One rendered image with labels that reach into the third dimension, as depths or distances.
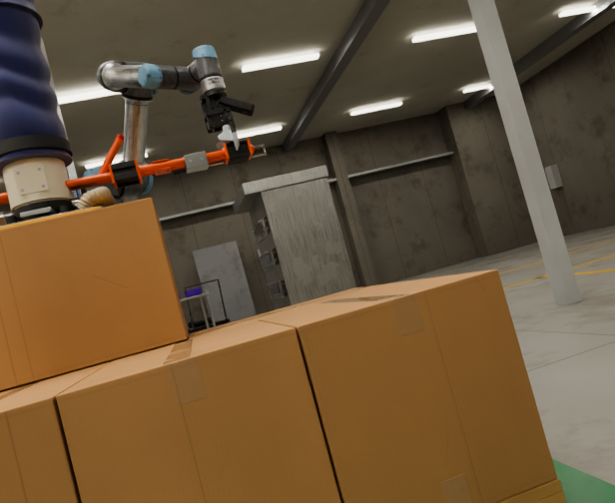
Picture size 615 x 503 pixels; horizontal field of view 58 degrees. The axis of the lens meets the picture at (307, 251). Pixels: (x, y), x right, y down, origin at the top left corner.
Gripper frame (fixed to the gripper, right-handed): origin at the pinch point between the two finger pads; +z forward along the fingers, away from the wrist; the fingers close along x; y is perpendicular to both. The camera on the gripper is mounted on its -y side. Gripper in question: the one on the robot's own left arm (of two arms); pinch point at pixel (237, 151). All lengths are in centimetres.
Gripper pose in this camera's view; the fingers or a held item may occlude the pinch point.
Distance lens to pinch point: 183.9
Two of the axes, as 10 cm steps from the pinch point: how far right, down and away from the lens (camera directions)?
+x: 2.2, -1.1, -9.7
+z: 2.6, 9.6, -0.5
